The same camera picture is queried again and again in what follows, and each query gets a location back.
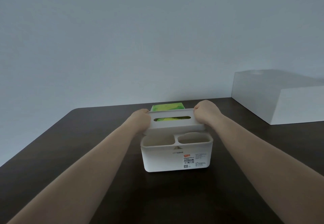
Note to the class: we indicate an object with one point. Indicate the person's left hand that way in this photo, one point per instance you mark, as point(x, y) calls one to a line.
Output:
point(140, 121)

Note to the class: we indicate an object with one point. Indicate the person's right hand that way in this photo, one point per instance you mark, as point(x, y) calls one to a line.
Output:
point(207, 112)

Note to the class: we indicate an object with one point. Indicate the green tissue packet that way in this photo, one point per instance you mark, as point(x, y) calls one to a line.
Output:
point(172, 118)
point(167, 107)

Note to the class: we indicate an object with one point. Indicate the white tissue box lid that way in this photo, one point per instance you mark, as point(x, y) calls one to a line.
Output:
point(174, 126)

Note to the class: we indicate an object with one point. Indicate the white plastic tissue box base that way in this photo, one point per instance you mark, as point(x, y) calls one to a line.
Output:
point(164, 160)

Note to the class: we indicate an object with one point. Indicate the person's left forearm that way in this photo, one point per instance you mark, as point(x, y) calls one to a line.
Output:
point(81, 178)

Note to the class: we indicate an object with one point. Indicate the person's right forearm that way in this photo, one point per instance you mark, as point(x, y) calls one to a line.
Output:
point(268, 163)

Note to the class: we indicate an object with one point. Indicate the large white rectangular box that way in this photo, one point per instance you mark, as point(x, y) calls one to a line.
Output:
point(258, 97)

